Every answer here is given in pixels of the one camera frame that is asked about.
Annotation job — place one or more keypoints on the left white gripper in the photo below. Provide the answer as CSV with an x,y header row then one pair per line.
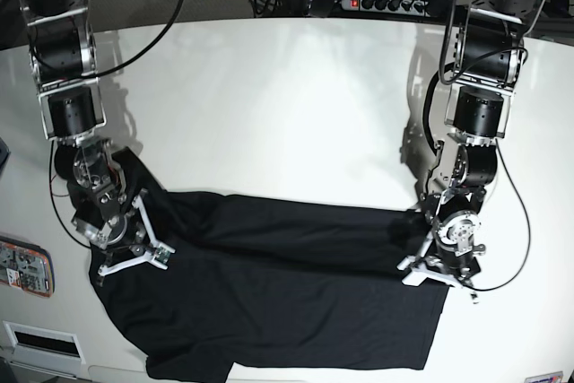
x,y
448,254

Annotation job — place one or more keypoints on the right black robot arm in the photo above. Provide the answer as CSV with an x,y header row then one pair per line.
x,y
108,211

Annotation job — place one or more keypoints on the white power strip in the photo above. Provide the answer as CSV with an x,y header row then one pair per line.
x,y
416,8

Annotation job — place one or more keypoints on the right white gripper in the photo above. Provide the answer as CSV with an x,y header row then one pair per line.
x,y
126,237

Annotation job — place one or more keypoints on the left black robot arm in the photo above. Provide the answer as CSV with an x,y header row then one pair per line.
x,y
465,113

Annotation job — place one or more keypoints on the black T-shirt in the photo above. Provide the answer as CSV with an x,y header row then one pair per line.
x,y
269,283

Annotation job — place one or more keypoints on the sticker at bottom right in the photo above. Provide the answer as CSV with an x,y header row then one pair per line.
x,y
553,377

